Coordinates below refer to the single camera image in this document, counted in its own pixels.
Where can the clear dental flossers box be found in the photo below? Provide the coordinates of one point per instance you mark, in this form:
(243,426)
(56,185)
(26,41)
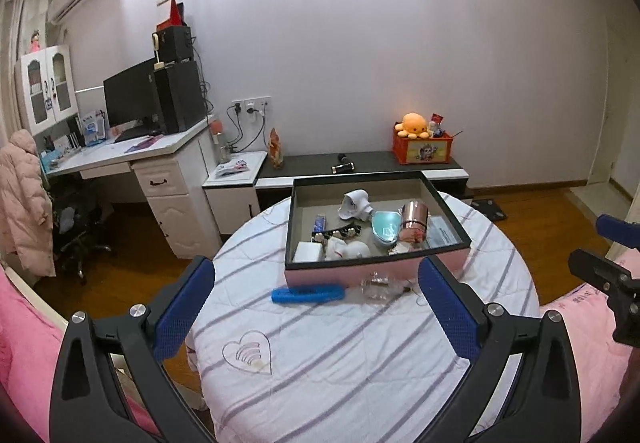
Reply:
(439,233)

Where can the white pink block toy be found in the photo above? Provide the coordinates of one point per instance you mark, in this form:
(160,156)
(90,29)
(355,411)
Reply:
(403,247)

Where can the white glass door cabinet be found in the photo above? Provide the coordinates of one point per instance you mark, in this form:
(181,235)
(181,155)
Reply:
(45,88)

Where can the white striped table cloth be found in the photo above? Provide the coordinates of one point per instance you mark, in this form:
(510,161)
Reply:
(354,370)

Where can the black computer tower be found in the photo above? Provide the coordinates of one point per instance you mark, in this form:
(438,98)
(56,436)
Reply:
(178,96)

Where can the rose gold cylinder cup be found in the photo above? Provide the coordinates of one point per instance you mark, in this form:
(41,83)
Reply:
(413,222)

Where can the blue toothpaste box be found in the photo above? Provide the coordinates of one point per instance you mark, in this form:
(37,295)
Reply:
(319,224)

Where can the small orange figurine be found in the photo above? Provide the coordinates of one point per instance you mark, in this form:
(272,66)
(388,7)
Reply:
(275,149)

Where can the white power adapter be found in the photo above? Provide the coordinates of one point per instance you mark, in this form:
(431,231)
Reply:
(309,252)

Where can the pink puffer jacket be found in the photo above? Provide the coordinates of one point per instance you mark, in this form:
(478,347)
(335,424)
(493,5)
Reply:
(26,208)

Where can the black office chair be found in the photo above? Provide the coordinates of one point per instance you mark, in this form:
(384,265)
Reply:
(80,231)

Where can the orange octopus plush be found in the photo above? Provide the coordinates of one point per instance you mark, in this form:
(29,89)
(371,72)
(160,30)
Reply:
(412,126)

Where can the red orange storage box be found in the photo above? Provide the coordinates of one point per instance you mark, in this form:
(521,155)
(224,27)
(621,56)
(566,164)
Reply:
(422,150)

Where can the white wall power strip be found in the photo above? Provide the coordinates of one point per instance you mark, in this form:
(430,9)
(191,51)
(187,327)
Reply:
(258,103)

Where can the white plastic nozzle device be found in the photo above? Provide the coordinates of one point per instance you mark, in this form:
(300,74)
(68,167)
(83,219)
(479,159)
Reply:
(355,206)

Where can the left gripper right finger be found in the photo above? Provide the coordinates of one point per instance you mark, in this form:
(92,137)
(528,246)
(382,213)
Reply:
(543,402)

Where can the pink quilt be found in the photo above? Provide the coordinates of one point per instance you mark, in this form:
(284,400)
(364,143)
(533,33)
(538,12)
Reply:
(601,362)

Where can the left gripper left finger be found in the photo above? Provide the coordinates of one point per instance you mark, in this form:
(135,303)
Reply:
(87,402)

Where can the pink black storage box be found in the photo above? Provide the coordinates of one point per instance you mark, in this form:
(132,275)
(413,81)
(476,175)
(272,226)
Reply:
(387,192)

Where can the black floor scale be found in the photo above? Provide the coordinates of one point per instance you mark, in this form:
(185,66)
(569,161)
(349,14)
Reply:
(490,209)

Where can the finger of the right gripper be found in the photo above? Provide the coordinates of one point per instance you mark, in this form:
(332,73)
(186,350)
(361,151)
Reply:
(618,231)
(602,274)

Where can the white desk with drawers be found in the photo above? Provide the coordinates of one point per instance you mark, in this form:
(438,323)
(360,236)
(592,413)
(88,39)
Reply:
(171,174)

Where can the clear glass bottle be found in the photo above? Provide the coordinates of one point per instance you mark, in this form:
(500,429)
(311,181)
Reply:
(383,288)

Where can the orange cap water bottle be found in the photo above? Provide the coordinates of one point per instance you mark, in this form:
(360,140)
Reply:
(219,139)

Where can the teal round clear case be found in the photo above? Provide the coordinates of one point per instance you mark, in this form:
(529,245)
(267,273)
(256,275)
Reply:
(385,227)

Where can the blue comb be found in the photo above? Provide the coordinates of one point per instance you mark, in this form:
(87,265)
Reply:
(308,294)

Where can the black speaker box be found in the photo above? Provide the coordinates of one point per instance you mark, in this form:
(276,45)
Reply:
(173,44)

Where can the black computer monitor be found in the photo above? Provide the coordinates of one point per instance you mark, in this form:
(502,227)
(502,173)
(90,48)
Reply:
(129,97)

